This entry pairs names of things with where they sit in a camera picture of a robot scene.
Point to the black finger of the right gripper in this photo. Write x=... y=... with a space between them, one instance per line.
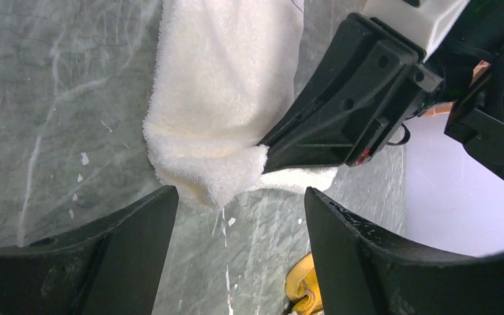
x=370 y=80

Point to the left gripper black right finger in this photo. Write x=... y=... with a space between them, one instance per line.
x=363 y=268

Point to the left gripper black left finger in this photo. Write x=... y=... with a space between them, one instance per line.
x=111 y=265

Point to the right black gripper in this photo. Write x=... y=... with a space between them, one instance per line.
x=471 y=59

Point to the brown yellow towel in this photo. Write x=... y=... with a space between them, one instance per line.
x=302 y=288

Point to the cream white towel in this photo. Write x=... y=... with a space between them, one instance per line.
x=224 y=77

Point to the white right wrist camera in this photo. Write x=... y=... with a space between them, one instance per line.
x=426 y=24

